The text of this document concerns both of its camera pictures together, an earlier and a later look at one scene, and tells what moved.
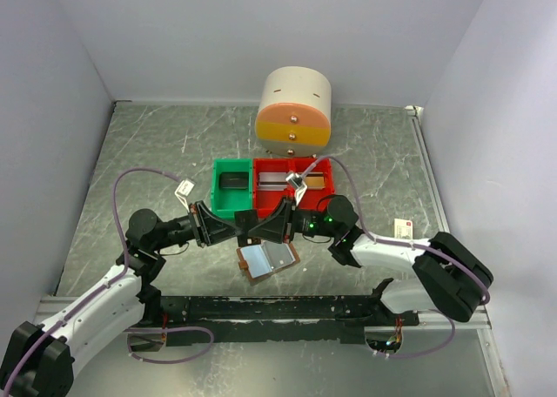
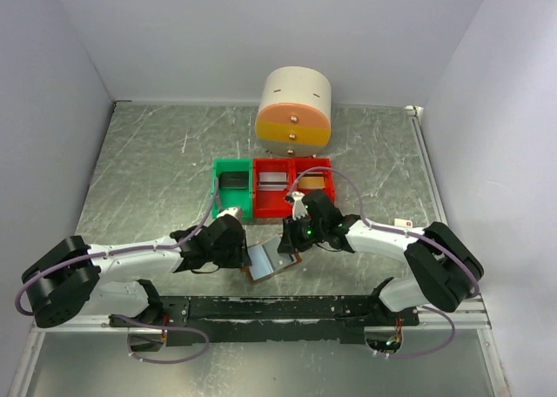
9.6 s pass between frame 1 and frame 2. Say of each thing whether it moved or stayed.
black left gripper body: moved
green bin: stayed
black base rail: stayed
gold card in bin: stayed
